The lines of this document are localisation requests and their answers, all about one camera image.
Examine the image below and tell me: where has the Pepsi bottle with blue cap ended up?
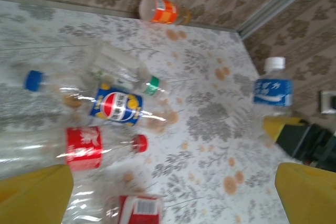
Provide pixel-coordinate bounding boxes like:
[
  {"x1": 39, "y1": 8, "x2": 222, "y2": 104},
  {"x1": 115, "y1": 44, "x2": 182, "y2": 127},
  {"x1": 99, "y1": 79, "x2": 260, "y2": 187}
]
[{"x1": 23, "y1": 69, "x2": 179, "y2": 130}]

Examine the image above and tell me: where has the orange label bottle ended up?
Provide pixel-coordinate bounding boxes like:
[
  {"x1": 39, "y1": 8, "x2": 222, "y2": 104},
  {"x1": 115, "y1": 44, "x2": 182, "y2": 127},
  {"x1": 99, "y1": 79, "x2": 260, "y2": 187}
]
[{"x1": 138, "y1": 0, "x2": 192, "y2": 25}]

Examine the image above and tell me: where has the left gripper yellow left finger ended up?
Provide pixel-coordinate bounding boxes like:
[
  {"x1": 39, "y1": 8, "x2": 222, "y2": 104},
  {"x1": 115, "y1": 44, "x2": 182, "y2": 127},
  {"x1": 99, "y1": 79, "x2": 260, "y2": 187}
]
[{"x1": 0, "y1": 165, "x2": 75, "y2": 224}]

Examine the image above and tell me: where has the clear bottle with green cap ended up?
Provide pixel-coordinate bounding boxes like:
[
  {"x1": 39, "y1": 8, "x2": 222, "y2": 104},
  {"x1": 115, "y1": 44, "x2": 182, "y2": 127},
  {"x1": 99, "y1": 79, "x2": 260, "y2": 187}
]
[{"x1": 89, "y1": 42, "x2": 169, "y2": 98}]

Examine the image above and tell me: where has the blue label white cap bottle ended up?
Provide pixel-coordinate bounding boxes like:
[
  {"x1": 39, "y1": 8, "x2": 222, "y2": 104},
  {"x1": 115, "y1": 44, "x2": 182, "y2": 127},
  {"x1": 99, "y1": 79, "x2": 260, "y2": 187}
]
[{"x1": 251, "y1": 56, "x2": 295, "y2": 120}]

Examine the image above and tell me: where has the amber bottle red white label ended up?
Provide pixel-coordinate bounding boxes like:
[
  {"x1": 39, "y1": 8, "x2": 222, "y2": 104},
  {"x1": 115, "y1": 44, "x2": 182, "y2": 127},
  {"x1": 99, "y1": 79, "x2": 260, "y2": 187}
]
[{"x1": 62, "y1": 194, "x2": 165, "y2": 224}]

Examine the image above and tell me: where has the red label red cap bottle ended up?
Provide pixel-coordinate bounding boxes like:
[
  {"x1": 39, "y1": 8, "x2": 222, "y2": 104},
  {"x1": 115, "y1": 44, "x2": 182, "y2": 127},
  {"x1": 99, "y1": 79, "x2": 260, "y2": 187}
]
[{"x1": 0, "y1": 125, "x2": 149, "y2": 183}]

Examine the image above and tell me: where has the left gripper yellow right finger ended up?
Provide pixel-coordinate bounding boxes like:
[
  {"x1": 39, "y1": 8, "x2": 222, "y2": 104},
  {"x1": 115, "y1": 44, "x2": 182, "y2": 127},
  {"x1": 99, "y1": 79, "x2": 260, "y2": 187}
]
[{"x1": 275, "y1": 162, "x2": 336, "y2": 224}]

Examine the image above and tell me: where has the aluminium frame post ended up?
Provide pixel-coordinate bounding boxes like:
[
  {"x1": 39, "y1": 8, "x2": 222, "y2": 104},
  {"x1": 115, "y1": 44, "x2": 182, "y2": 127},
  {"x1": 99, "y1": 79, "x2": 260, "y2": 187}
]
[{"x1": 237, "y1": 0, "x2": 331, "y2": 40}]

